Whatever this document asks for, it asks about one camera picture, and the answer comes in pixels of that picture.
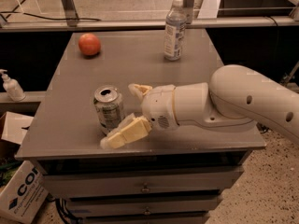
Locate white printed cardboard box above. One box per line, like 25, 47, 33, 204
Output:
0, 161, 48, 224

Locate top drawer with knob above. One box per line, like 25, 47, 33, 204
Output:
43, 166, 244, 199

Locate grey drawer cabinet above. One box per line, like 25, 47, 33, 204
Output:
17, 29, 264, 224

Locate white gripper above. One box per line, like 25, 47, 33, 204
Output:
100, 83, 178, 149

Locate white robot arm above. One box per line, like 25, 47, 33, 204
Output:
100, 64, 299, 149

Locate white pump dispenser bottle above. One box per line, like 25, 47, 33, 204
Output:
0, 69, 25, 102

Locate drawer with knob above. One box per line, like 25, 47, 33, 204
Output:
43, 166, 244, 199
67, 195, 222, 217

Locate black cable on floor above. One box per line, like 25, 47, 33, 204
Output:
0, 0, 102, 22

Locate middle drawer with knob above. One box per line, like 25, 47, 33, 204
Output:
67, 195, 222, 217

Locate black cables under cabinet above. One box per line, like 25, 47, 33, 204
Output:
54, 198, 82, 224

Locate clear plastic water bottle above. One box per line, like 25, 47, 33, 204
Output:
164, 0, 187, 61

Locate silver 7up soda can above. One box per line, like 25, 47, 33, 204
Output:
93, 85, 125, 134

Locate red apple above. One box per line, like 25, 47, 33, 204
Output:
78, 33, 101, 56

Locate open brown cardboard box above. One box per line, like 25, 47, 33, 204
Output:
0, 112, 33, 158

